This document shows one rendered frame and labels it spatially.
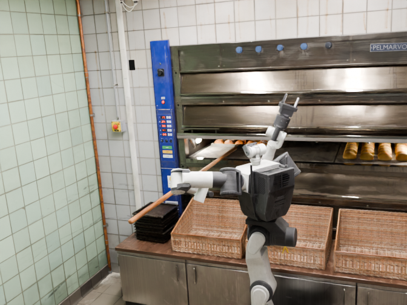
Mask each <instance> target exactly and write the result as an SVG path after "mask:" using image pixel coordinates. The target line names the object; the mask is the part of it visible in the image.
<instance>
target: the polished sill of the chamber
mask: <svg viewBox="0 0 407 305"><path fill-rule="evenodd" d="M216 159H217V158H208V157H188V158H186V163H200V164H210V163H211V162H213V161H215V160H216ZM293 162H294V163H295V164H296V166H297V167H298V168H309V169H337V170H351V171H378V172H405V173H407V165H382V164H365V163H334V162H303V161H293ZM248 163H251V162H250V159H222V160H221V161H220V162H218V163H217V164H216V165H245V164H248Z"/></svg>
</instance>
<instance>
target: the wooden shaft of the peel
mask: <svg viewBox="0 0 407 305"><path fill-rule="evenodd" d="M236 149H237V147H236V146H235V147H233V148H231V149H230V150H229V151H227V152H226V153H225V154H223V155H222V156H220V157H219V158H217V159H216V160H215V161H213V162H211V163H210V164H209V165H207V166H206V167H204V168H203V169H201V170H200V171H199V172H205V171H207V170H208V169H210V168H211V167H212V166H214V165H215V164H217V163H218V162H220V161H221V160H222V159H224V158H225V157H226V156H228V155H229V154H231V153H232V152H233V151H235V150H236ZM172 195H173V194H172V193H171V191H170V192H168V193H166V194H165V195H164V196H162V197H161V198H159V199H158V200H156V201H155V202H154V203H152V204H151V205H150V206H148V207H146V208H145V209H143V210H142V211H141V212H139V213H138V214H136V215H135V216H134V217H132V218H130V219H129V221H128V223H129V224H133V223H134V222H136V221H137V220H139V219H140V218H141V217H143V216H144V215H145V214H147V213H148V212H150V211H151V210H152V209H154V208H155V207H157V206H158V205H160V204H161V203H162V202H164V201H165V200H166V199H168V198H169V197H171V196H172Z"/></svg>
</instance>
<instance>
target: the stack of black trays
mask: <svg viewBox="0 0 407 305"><path fill-rule="evenodd" d="M152 203H154V202H149V203H147V204H146V205H144V206H143V207H141V208H140V209H138V210H137V211H135V212H133V213H132V215H134V216H135V215H136V214H138V213H139V212H141V211H142V210H143V209H145V208H146V207H148V206H150V205H151V204H152ZM178 206H179V205H177V204H170V203H161V204H160V205H158V206H157V207H155V208H154V209H152V210H151V211H150V212H148V213H147V214H145V215H144V216H143V217H141V218H140V219H139V220H137V221H136V222H135V223H134V224H133V225H135V226H134V228H136V229H135V230H136V232H134V233H136V234H135V235H136V237H135V238H137V240H143V241H150V242H155V243H162V244H164V243H166V242H167V241H168V240H169V239H170V238H171V232H172V230H173V228H174V227H175V225H176V223H177V222H178V220H179V219H180V218H179V216H180V215H179V213H180V212H179V211H180V210H177V209H179V208H178ZM134 216H133V217H134Z"/></svg>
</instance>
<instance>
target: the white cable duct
mask: <svg viewBox="0 0 407 305"><path fill-rule="evenodd" d="M115 4H116V16H117V27H118V34H119V46H120V52H121V64H122V75H123V82H124V93H125V105H126V112H127V123H128V135H129V141H130V153H131V164H132V171H133V183H134V194H135V201H136V210H138V209H140V208H141V207H142V206H141V194H140V187H139V176H138V169H137V157H136V145H135V138H134V126H133V114H132V107H131V96H130V84H129V77H128V65H127V53H126V46H125V34H124V22H123V15H122V4H121V0H115Z"/></svg>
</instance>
